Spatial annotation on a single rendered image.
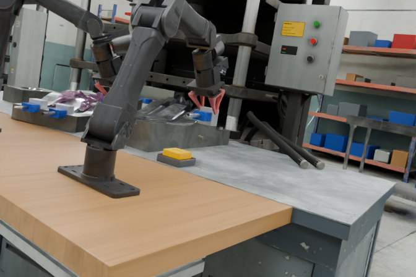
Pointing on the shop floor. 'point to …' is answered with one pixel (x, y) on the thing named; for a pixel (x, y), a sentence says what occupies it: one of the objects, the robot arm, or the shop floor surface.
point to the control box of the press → (304, 57)
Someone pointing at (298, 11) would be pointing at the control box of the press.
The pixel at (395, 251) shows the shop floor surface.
